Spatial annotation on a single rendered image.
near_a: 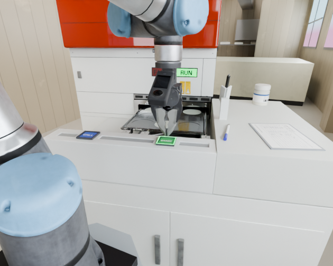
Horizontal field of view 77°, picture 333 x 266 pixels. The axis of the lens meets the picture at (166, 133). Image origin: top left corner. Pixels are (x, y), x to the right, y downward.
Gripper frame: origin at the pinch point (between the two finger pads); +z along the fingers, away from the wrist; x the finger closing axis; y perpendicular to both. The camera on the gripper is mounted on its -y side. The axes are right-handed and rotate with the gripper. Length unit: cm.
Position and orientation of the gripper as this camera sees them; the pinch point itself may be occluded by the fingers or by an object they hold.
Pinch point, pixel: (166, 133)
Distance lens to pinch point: 62.7
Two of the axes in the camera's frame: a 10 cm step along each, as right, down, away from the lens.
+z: 0.0, 9.2, 3.9
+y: 1.7, -3.8, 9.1
